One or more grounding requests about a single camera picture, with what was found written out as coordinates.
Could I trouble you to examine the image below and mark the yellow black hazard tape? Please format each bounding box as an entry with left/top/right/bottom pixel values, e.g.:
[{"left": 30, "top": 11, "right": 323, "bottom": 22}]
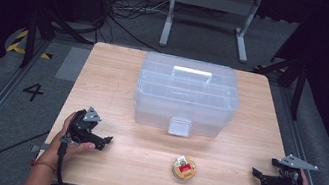
[{"left": 5, "top": 26, "right": 57, "bottom": 61}]

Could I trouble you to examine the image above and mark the white metal desk frame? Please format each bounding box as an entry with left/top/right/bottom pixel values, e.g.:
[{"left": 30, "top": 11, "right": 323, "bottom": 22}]
[{"left": 157, "top": 0, "right": 264, "bottom": 67}]

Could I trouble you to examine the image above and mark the clear plastic storage box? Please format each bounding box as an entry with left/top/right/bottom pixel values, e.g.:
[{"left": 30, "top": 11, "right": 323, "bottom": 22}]
[{"left": 128, "top": 49, "right": 247, "bottom": 146}]

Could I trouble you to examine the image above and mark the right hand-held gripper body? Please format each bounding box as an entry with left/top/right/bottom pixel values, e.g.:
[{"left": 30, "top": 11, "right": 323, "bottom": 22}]
[{"left": 267, "top": 150, "right": 321, "bottom": 185}]

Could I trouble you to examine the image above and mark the black metal stand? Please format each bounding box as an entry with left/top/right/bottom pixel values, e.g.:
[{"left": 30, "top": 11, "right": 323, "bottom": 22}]
[
  {"left": 17, "top": 0, "right": 100, "bottom": 81},
  {"left": 245, "top": 50, "right": 312, "bottom": 122}
]

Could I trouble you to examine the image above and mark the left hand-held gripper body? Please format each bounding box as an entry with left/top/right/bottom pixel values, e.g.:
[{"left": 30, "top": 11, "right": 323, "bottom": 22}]
[{"left": 64, "top": 102, "right": 107, "bottom": 151}]

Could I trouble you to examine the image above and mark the person's left hand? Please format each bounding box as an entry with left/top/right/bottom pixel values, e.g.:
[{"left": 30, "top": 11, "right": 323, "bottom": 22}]
[{"left": 37, "top": 106, "right": 102, "bottom": 174}]

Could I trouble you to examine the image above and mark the red string bracelet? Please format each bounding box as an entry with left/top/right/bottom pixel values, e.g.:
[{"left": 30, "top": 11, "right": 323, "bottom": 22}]
[{"left": 30, "top": 159, "right": 59, "bottom": 174}]

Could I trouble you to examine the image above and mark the tangle of floor cables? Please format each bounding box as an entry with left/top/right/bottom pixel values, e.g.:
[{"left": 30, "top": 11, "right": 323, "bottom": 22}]
[{"left": 103, "top": 0, "right": 173, "bottom": 54}]

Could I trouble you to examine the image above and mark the round gold tin red label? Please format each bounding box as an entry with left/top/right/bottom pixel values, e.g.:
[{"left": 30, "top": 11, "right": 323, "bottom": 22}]
[{"left": 169, "top": 153, "right": 199, "bottom": 184}]

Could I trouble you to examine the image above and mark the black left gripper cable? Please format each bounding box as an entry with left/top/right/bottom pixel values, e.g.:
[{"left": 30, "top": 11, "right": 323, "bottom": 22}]
[{"left": 51, "top": 135, "right": 73, "bottom": 185}]

